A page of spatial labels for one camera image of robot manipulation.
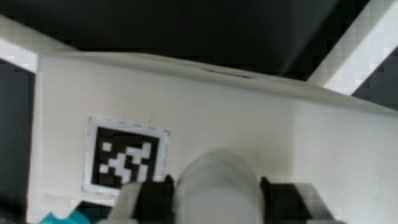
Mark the white cabinet body box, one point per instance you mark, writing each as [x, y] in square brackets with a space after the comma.
[145, 117]

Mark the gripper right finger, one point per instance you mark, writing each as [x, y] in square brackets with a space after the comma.
[294, 204]

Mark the white fence bar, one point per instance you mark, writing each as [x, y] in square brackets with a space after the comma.
[361, 50]
[26, 44]

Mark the white front fence bar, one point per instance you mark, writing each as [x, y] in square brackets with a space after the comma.
[26, 44]

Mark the white right fence bar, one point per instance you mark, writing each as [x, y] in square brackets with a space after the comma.
[361, 50]

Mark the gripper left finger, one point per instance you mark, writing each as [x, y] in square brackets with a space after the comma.
[145, 203]

